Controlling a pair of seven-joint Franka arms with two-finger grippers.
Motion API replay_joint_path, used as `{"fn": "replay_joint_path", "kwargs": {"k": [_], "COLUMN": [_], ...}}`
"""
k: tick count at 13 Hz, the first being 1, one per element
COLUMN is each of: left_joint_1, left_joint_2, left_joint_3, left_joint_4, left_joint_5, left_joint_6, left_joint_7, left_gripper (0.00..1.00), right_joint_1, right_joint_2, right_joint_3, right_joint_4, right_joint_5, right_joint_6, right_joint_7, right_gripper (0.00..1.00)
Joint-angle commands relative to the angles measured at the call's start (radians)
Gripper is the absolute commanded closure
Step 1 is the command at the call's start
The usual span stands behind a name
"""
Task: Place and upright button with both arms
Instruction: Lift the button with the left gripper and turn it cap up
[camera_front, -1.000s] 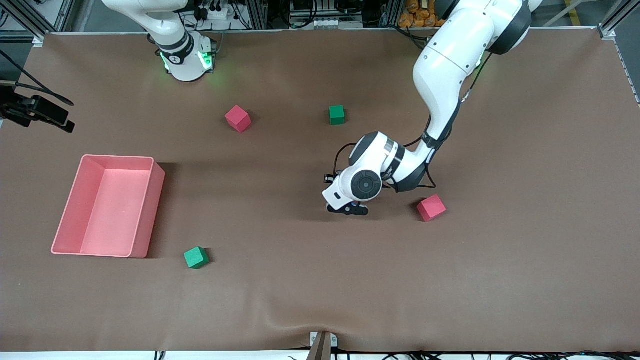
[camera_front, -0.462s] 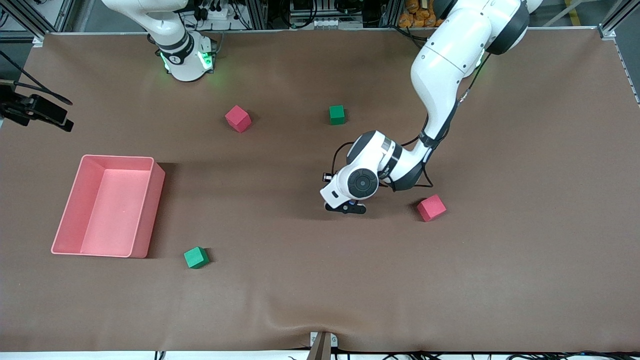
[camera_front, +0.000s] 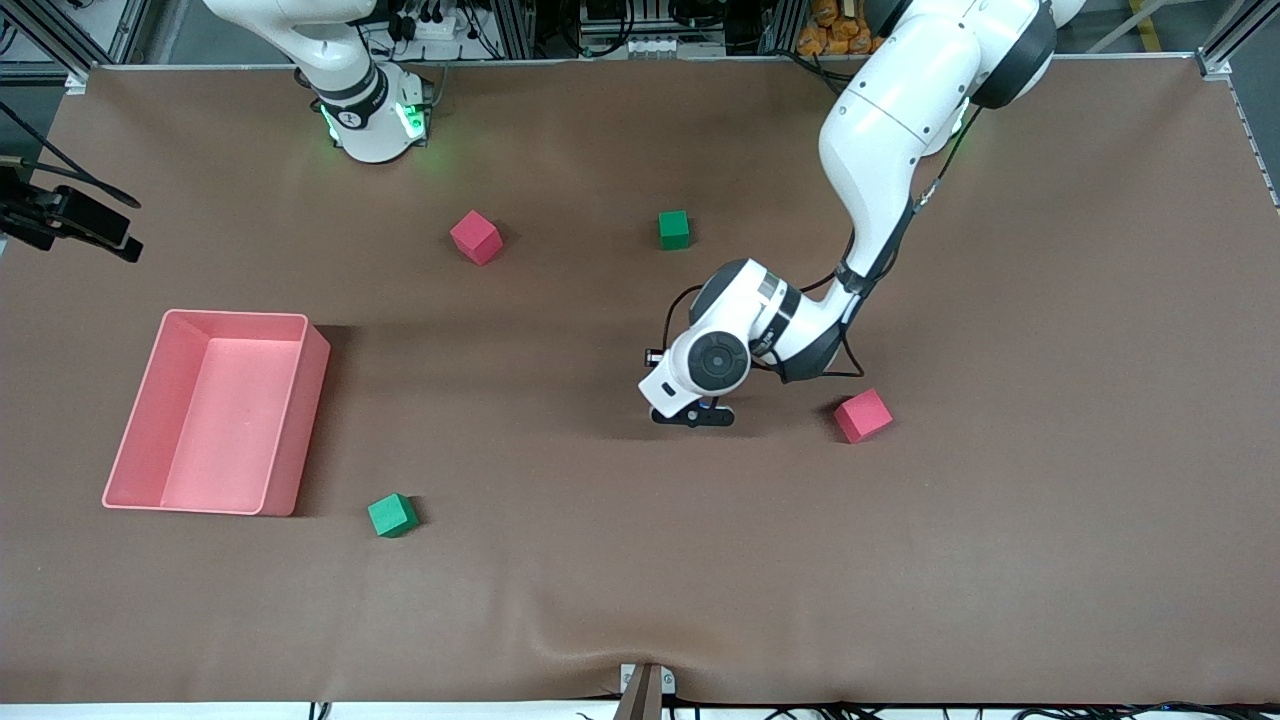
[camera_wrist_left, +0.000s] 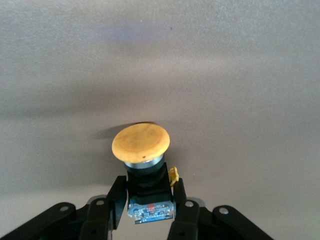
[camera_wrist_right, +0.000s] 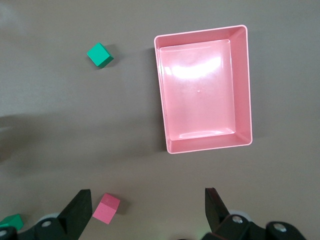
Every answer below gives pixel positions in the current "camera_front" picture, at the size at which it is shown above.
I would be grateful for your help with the green foam cube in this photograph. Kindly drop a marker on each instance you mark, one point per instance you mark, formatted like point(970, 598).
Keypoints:
point(392, 515)
point(674, 230)

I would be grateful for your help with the white terminal block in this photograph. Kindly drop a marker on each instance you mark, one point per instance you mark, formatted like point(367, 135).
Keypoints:
point(630, 46)

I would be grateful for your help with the bag of orange items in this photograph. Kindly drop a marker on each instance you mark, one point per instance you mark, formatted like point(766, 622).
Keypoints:
point(830, 30)

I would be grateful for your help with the pink plastic bin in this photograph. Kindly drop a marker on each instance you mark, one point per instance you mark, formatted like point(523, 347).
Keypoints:
point(230, 415)

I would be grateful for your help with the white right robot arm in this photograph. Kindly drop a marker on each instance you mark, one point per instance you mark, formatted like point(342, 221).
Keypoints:
point(365, 110)

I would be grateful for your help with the aluminium frame post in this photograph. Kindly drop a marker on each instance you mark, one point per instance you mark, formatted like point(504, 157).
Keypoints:
point(513, 28)
point(782, 25)

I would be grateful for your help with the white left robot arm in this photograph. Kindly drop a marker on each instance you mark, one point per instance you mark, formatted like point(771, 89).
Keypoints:
point(890, 120)

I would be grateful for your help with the pink foam cube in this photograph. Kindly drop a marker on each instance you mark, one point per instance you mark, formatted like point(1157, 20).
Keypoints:
point(862, 416)
point(475, 237)

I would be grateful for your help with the white power strip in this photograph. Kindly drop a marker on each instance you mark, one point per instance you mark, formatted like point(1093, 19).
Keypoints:
point(435, 25)

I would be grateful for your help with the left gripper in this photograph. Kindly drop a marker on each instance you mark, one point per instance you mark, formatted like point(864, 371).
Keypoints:
point(649, 357)

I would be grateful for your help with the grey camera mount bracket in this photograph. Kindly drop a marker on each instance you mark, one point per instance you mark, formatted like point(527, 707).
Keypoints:
point(647, 690)

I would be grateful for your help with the aluminium frame corner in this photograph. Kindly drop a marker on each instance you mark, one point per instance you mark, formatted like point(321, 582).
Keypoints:
point(1215, 62)
point(65, 45)

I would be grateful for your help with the brown table mat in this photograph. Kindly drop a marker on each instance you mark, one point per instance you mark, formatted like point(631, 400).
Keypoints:
point(640, 580)

